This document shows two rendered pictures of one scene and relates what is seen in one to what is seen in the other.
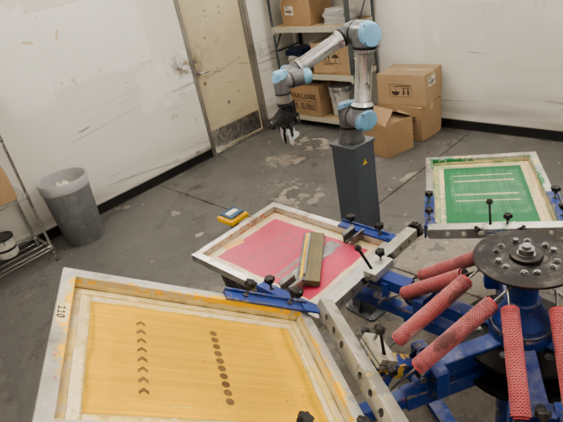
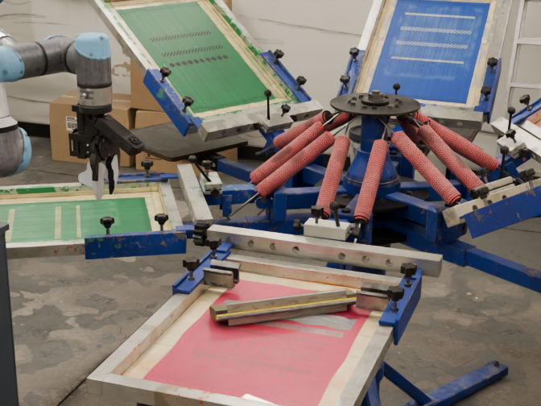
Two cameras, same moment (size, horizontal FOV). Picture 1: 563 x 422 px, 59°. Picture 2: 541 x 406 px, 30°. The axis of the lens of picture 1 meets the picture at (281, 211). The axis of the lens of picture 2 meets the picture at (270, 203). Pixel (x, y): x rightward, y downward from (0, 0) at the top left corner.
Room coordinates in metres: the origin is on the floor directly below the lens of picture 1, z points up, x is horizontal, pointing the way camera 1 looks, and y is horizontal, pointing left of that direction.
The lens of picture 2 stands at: (3.12, 1.94, 2.09)
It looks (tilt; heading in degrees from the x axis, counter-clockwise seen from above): 19 degrees down; 240
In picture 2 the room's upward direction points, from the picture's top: 1 degrees clockwise
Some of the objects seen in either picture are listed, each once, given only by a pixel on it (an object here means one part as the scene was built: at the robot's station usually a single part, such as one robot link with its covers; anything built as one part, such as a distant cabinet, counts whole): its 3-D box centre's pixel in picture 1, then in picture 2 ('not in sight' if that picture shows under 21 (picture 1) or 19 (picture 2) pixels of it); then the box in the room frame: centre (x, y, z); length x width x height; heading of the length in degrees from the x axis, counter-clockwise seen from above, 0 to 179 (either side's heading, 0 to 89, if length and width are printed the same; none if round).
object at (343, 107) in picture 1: (349, 112); not in sight; (2.60, -0.47, 1.37); 0.13 x 0.12 x 0.14; 17
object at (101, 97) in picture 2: (283, 98); (94, 96); (2.36, -0.11, 1.58); 0.08 x 0.08 x 0.05
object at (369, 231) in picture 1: (365, 234); (203, 277); (1.98, -0.37, 0.98); 0.30 x 0.05 x 0.07; 41
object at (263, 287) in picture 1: (286, 300); (400, 307); (1.62, 0.05, 0.98); 0.30 x 0.05 x 0.07; 41
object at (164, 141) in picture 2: not in sight; (245, 171); (1.31, -1.35, 0.91); 1.34 x 0.40 x 0.08; 101
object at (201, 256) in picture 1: (290, 250); (269, 330); (1.98, 0.00, 0.97); 0.79 x 0.58 x 0.04; 41
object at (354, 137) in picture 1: (350, 132); not in sight; (2.61, -0.46, 1.25); 0.15 x 0.15 x 0.10
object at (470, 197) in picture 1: (489, 189); (100, 190); (2.04, -0.99, 1.05); 1.08 x 0.61 x 0.23; 161
